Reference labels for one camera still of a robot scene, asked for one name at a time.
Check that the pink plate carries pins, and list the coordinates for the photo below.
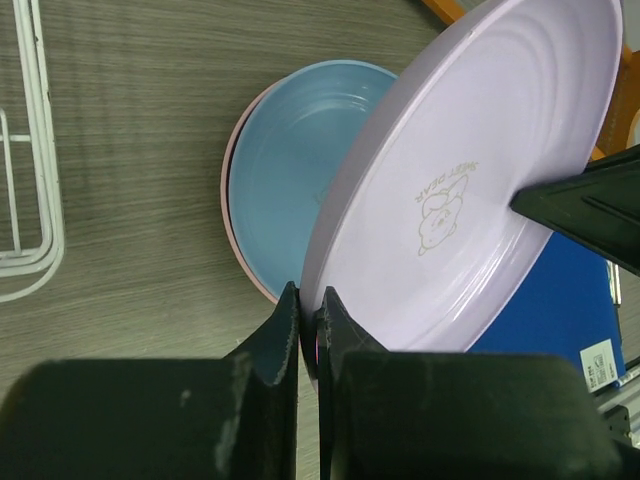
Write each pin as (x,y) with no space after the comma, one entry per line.
(228,193)

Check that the white wire dish rack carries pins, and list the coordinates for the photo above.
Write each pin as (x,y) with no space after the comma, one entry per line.
(44,260)

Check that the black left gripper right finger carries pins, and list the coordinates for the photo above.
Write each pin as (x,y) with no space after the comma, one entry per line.
(403,415)

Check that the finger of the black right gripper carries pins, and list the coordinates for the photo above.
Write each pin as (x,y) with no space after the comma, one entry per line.
(598,208)

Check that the blue plate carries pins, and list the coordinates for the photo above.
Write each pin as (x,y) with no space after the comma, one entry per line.
(290,150)

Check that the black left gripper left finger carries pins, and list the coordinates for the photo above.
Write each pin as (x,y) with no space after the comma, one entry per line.
(190,418)

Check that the purple plate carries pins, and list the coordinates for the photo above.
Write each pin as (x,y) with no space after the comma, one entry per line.
(416,234)

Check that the blue folder mat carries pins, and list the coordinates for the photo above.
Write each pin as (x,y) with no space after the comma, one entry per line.
(564,307)

